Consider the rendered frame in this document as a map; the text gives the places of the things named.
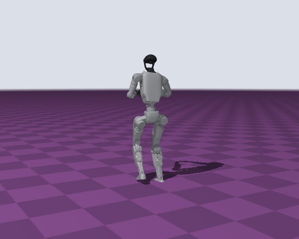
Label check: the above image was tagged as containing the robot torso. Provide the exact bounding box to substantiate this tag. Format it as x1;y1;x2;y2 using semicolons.
140;71;162;124

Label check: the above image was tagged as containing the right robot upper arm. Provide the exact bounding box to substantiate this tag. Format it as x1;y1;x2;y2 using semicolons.
162;76;172;98

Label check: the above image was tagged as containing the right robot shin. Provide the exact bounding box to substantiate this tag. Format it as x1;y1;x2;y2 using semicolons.
152;146;163;180

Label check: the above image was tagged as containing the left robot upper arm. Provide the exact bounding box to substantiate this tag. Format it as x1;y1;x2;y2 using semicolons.
127;73;143;99

